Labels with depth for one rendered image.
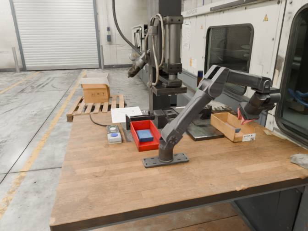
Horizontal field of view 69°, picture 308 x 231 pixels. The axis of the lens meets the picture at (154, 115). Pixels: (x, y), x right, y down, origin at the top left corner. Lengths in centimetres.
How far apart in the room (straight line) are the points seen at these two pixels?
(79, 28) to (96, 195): 979
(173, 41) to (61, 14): 944
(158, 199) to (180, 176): 15
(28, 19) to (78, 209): 1025
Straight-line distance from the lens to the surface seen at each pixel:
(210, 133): 125
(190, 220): 172
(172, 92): 128
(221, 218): 178
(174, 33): 125
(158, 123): 131
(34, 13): 1077
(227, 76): 96
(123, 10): 1050
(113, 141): 117
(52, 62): 1071
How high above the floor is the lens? 143
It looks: 20 degrees down
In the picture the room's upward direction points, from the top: 1 degrees counter-clockwise
